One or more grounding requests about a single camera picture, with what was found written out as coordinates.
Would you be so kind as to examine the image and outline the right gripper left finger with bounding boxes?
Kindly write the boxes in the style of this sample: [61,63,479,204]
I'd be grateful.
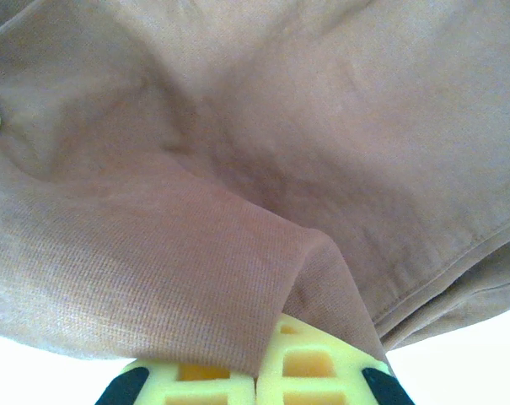
[95,357,256,405]

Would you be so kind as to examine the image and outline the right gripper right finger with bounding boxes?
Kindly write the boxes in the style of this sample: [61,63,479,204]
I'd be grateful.
[255,313,412,405]

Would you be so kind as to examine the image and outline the brown long pants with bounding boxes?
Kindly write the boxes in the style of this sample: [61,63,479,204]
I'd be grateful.
[0,0,510,377]

